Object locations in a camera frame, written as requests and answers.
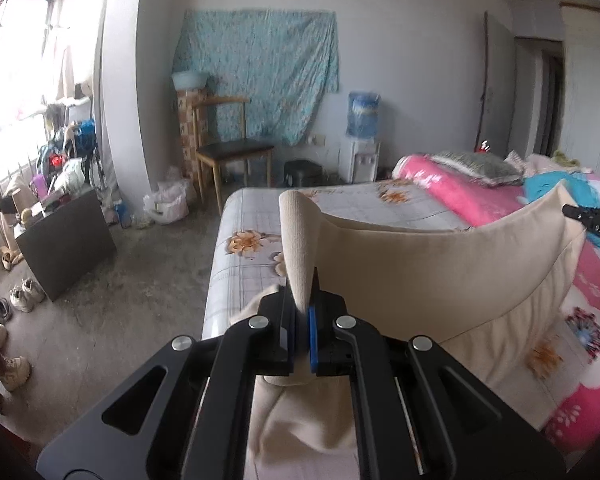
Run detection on row of shoes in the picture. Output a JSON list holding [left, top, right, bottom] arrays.
[[0, 247, 47, 392]]

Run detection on grey patterned pillow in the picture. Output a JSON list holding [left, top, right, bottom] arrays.
[[432, 150, 524, 186]]

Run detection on teal floral wall cloth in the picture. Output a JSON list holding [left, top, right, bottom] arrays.
[[172, 9, 341, 146]]

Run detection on white water dispenser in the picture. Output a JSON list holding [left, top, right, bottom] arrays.
[[340, 137, 382, 184]]

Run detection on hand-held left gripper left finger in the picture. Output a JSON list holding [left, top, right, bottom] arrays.
[[37, 285, 301, 480]]

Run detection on pink floral blanket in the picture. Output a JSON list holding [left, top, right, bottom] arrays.
[[392, 154, 600, 441]]

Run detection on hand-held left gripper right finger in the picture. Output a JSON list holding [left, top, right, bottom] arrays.
[[307, 269, 566, 480]]

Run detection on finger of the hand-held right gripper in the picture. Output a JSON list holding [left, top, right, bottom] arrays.
[[562, 204, 593, 223]]

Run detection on pink folded cloth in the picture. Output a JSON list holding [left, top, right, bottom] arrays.
[[505, 151, 554, 177]]

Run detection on blue bag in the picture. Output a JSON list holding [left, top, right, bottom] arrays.
[[72, 120, 97, 154]]

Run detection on wooden chair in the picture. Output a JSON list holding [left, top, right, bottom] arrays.
[[192, 96, 276, 211]]

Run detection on grey door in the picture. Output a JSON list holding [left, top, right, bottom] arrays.
[[487, 19, 515, 156]]

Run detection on white plastic bags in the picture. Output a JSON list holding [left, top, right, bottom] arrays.
[[144, 180, 190, 223]]

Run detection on black cabinet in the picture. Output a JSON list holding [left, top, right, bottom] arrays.
[[15, 187, 117, 302]]

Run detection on turquoise garment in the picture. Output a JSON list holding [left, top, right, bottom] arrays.
[[522, 170, 600, 251]]

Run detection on teal plastic basin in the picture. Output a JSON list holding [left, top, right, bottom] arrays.
[[172, 71, 211, 91]]

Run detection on bed with floral sheet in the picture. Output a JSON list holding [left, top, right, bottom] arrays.
[[200, 180, 586, 480]]

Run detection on beige zip jacket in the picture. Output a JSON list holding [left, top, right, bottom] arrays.
[[227, 180, 588, 480]]

